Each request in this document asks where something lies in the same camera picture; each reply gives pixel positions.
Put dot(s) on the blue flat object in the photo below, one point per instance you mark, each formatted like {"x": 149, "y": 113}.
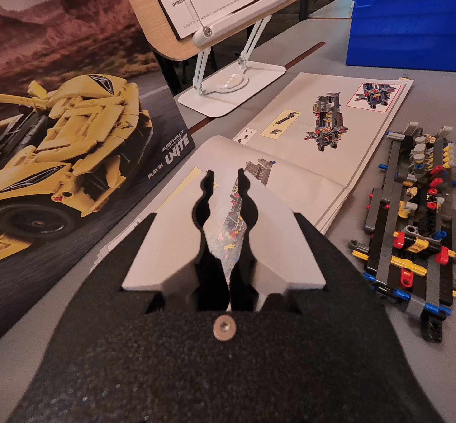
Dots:
{"x": 392, "y": 38}

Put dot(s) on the multicoloured lego chassis assembly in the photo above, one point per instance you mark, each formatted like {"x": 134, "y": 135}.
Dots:
{"x": 388, "y": 198}

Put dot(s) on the black lego set box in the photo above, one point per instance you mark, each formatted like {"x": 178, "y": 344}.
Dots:
{"x": 71, "y": 38}

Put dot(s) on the lego instruction booklet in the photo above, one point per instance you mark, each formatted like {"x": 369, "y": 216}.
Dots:
{"x": 302, "y": 170}

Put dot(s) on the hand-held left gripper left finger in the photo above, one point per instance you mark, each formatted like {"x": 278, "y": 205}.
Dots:
{"x": 164, "y": 252}

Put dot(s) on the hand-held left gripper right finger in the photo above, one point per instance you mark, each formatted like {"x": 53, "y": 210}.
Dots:
{"x": 285, "y": 252}

